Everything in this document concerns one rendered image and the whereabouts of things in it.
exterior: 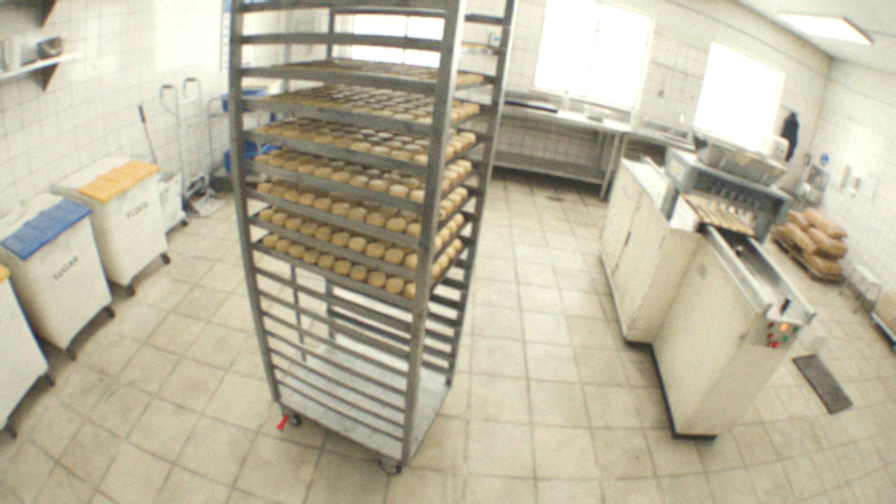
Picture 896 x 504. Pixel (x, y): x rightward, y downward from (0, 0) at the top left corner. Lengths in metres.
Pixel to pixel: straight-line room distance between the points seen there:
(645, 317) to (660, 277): 0.27
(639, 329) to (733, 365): 0.81
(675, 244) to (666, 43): 3.73
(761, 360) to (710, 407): 0.33
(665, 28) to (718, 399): 4.53
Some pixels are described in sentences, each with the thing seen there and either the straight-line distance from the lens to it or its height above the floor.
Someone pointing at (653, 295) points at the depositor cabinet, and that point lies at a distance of 2.38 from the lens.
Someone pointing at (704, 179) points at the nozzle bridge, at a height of 1.11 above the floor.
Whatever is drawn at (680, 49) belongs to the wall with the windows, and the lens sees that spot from 5.69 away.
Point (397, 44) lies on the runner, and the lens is 0.88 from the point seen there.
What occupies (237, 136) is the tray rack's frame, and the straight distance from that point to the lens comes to 1.20.
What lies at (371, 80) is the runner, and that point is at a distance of 0.92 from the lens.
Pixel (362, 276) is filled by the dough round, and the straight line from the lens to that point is 1.16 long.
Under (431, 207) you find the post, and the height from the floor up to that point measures 1.17.
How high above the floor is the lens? 1.52
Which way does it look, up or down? 30 degrees down
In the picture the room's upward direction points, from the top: 8 degrees clockwise
